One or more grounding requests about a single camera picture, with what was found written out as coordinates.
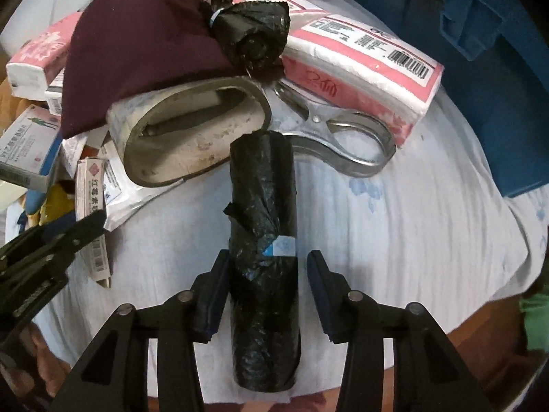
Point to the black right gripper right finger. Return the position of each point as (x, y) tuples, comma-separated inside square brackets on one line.
[(429, 374)]

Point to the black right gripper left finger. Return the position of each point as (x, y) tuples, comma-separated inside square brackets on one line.
[(111, 374)]

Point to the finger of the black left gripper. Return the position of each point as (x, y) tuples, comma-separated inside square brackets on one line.
[(77, 231)]

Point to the black garbage bag roll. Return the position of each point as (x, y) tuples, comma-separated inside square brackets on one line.
[(264, 286)]

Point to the maroon knit beanie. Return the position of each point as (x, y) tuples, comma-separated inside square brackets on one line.
[(122, 48)]

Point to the red white medicine box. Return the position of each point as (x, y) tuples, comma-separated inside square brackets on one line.
[(90, 208)]

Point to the blue white medicine box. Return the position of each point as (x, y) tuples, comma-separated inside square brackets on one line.
[(29, 149)]

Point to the metal oval tin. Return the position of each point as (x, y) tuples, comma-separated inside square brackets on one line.
[(178, 133)]

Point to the pink white tissue pack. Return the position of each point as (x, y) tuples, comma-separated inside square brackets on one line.
[(34, 67)]

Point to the large metal clamp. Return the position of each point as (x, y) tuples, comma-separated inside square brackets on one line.
[(353, 143)]

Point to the pink barcode tissue pack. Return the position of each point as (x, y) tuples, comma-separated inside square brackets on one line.
[(354, 65)]

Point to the blue plastic storage bin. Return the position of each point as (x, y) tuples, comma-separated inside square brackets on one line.
[(495, 55)]

